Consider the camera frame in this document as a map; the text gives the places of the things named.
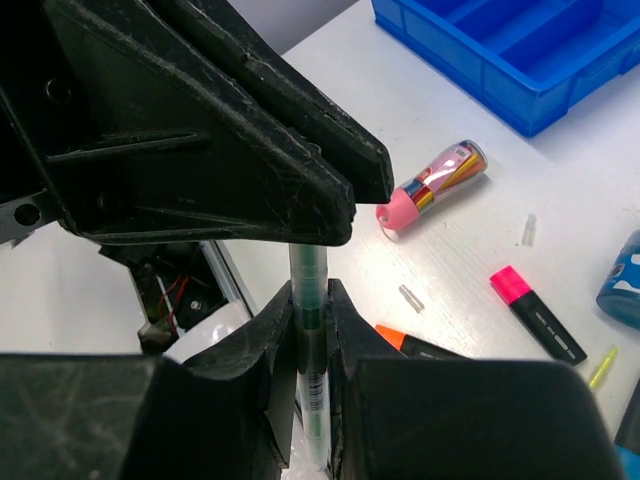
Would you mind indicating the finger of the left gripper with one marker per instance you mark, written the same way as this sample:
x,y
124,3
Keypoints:
x,y
115,126
223,36

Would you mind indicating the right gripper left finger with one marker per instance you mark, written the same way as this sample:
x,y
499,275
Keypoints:
x,y
225,413

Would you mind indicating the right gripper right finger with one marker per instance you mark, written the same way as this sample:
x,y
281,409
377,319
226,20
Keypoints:
x,y
395,417

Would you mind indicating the green thin pen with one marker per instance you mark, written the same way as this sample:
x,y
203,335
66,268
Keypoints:
x,y
309,286

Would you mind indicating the yellow thin pen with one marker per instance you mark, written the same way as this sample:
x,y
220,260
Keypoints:
x,y
602,370

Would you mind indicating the orange black highlighter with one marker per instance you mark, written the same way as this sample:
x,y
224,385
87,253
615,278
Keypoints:
x,y
414,347

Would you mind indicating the pink crayon tube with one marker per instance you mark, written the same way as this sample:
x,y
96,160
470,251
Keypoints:
x,y
452,170

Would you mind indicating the clear pen cap middle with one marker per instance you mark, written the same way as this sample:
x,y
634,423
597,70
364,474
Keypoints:
x,y
411,298

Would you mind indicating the clear pen cap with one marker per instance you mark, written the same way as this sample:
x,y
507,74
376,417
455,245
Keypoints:
x,y
529,232
411,298

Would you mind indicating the pink black highlighter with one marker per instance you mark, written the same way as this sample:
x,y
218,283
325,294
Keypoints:
x,y
536,317

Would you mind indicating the blue compartment tray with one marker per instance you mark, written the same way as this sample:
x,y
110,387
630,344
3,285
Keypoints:
x,y
528,62

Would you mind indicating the clear pen cap upper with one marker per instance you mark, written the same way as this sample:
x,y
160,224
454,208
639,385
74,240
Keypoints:
x,y
529,232

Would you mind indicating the blue black highlighter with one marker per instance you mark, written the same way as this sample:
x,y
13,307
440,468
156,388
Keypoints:
x,y
627,439

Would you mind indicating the blue slime jar lying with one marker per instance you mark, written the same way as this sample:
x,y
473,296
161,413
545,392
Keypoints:
x,y
619,294

